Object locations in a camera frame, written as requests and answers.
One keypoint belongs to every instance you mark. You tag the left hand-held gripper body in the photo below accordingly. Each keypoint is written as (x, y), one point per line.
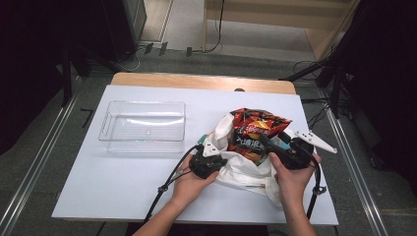
(206, 162)

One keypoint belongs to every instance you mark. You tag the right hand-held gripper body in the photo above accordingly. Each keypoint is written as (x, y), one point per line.
(300, 150)

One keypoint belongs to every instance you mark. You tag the red and black chip bag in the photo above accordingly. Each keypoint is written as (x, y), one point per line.
(252, 131)

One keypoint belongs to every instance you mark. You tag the white tote bag coloured patches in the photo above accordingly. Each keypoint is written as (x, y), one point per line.
(242, 173)

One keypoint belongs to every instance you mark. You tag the person's left hand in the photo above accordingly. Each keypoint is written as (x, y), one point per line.
(190, 185)

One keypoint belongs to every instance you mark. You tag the person's right hand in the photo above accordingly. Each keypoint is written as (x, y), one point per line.
(291, 182)

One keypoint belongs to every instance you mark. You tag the clear plastic container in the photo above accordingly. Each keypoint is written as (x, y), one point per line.
(144, 128)

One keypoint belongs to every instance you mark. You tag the black metal stand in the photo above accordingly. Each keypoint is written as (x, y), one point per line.
(66, 75)
(327, 75)

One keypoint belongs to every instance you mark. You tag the wooden table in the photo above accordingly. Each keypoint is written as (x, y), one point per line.
(196, 81)

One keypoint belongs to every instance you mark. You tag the white table mat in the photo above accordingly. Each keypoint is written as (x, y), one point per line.
(114, 183)

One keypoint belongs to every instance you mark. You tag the dark curtain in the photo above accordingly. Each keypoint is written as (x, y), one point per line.
(29, 65)
(387, 82)

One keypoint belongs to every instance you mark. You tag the black cabinet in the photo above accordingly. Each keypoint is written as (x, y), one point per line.
(126, 26)

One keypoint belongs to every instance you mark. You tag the metal floor rail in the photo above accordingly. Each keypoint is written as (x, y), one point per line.
(357, 183)
(36, 160)

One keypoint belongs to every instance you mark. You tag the light wooden frame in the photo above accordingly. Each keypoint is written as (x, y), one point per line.
(278, 19)

